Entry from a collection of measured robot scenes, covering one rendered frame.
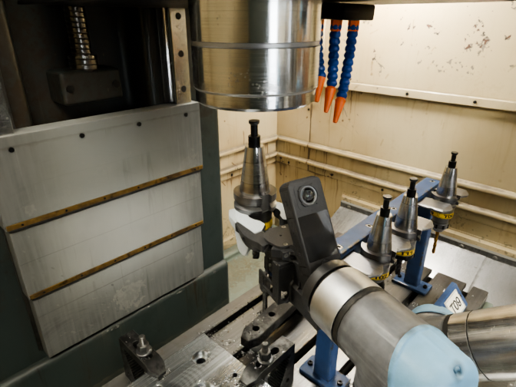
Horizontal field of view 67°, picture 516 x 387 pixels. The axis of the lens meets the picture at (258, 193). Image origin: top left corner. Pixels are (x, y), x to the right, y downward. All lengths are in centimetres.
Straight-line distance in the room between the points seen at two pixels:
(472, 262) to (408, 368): 121
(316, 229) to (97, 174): 57
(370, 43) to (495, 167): 60
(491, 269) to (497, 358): 107
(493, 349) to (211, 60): 43
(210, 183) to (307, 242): 74
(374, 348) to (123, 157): 69
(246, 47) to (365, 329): 30
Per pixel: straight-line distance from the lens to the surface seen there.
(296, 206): 44
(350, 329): 39
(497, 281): 153
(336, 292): 41
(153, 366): 83
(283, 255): 47
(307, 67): 47
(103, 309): 107
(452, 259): 156
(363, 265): 71
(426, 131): 151
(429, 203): 98
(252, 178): 54
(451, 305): 113
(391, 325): 38
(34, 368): 110
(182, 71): 98
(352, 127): 164
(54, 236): 92
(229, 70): 45
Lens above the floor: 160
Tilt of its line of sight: 24 degrees down
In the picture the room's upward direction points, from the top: straight up
